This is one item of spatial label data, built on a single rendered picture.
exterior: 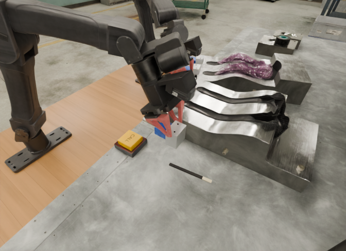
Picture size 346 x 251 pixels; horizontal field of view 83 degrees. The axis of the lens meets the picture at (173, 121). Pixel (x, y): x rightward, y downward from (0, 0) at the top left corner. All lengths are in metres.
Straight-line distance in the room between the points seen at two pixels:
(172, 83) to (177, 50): 0.07
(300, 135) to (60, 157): 0.79
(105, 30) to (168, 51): 0.13
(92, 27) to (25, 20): 0.12
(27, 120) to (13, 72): 0.15
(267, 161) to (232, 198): 0.14
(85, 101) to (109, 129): 0.23
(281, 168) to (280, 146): 0.09
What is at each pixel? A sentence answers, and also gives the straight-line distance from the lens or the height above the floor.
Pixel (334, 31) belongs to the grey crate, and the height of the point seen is 0.34.
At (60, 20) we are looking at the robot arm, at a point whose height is 1.21.
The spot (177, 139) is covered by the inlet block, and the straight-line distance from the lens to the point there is 0.52.
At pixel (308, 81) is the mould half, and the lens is 0.96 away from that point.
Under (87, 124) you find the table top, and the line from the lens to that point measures 0.83.
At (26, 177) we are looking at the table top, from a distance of 0.76.
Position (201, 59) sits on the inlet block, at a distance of 1.05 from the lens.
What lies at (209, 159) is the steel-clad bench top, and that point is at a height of 0.80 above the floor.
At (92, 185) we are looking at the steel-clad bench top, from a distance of 0.64.
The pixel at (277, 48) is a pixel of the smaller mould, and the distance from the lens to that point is 1.36.
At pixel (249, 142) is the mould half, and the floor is 0.91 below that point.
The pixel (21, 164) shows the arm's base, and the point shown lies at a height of 0.81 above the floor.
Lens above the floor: 1.32
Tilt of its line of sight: 43 degrees down
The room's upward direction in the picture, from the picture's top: straight up
